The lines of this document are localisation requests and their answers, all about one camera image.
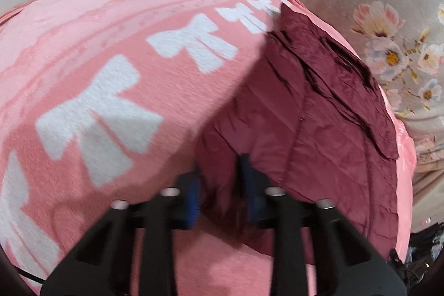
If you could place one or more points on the grey floral bed sheet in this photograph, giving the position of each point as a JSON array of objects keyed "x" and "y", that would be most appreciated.
[{"x": 402, "y": 43}]

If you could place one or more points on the maroon quilted puffer jacket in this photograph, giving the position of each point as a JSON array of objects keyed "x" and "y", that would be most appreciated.
[{"x": 311, "y": 117}]

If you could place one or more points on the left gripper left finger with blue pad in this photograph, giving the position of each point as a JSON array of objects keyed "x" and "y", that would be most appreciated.
[{"x": 101, "y": 262}]

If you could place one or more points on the pink fleece blanket with bows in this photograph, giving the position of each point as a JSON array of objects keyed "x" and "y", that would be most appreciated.
[{"x": 109, "y": 105}]

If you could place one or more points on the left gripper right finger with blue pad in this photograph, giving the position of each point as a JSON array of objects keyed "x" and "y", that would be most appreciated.
[{"x": 345, "y": 262}]

